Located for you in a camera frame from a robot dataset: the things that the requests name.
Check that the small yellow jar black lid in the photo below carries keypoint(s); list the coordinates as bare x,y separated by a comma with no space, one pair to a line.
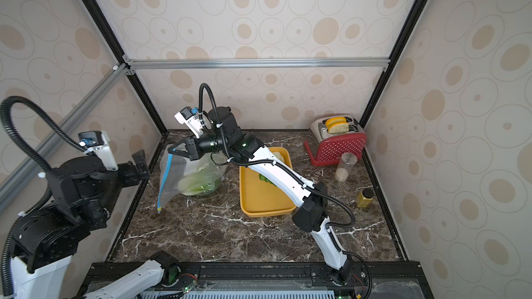
364,198

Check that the aluminium rail back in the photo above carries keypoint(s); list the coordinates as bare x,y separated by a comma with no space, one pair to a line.
270,63

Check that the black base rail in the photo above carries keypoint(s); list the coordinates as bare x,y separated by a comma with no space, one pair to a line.
296,280

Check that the black corner frame post left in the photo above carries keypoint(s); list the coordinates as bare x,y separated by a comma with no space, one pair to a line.
114,45

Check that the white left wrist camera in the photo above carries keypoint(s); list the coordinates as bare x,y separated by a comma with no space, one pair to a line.
98,142

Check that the red and silver toaster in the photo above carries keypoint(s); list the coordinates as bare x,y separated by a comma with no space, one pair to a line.
330,147

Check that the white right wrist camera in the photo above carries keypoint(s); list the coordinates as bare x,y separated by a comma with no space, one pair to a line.
190,117

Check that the aluminium rail left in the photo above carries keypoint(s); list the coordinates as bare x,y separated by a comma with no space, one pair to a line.
28,169

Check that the pale bread slice in toaster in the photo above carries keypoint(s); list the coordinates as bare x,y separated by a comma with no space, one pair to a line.
338,128

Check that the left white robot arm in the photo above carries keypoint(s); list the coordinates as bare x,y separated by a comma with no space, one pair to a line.
42,242

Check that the aluminium rail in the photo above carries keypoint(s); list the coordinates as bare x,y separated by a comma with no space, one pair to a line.
28,169
270,63

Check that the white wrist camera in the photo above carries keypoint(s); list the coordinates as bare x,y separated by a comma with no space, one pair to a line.
98,142
190,117

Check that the yellow bread slice in toaster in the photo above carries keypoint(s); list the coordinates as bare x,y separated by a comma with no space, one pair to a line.
335,120

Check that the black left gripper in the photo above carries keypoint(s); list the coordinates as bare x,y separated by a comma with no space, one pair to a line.
136,173

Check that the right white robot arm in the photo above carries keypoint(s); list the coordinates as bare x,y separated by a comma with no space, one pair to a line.
309,197

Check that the clear jar with metal lid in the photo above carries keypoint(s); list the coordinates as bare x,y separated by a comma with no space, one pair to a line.
345,166

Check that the yellow plastic tray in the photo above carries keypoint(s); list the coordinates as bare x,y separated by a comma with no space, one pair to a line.
260,198

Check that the black corner frame post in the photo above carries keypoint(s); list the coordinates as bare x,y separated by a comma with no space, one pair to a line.
114,45
398,49

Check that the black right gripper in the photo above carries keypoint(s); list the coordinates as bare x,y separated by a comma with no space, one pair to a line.
191,147

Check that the clear zipper bag blue seal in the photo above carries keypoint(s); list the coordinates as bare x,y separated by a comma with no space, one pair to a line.
182,176

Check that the black corner frame post right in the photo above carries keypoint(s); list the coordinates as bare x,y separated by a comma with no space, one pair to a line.
398,49

